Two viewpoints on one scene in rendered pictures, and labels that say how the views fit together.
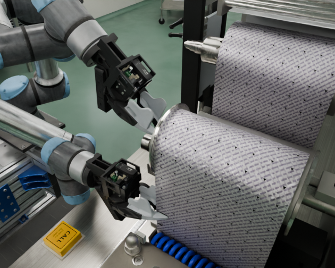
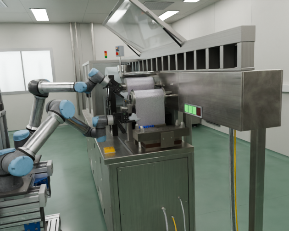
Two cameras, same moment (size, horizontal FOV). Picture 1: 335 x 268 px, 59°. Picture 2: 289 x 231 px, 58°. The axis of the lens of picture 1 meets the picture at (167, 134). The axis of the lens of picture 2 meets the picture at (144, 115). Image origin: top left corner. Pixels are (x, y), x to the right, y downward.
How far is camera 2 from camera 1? 176 cm
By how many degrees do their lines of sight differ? 52
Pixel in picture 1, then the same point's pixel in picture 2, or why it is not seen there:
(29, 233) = not seen: outside the picture
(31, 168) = (36, 179)
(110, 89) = (115, 90)
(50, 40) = (91, 84)
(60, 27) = (101, 77)
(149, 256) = not seen: hidden behind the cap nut
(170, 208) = (140, 114)
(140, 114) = (124, 94)
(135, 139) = not seen: hidden behind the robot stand
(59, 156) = (102, 117)
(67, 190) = (103, 133)
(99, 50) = (111, 81)
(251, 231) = (159, 106)
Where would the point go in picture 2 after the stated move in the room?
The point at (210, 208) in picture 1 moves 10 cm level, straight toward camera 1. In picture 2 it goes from (150, 106) to (158, 107)
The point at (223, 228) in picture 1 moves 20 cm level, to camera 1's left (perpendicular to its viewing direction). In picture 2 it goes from (154, 110) to (137, 114)
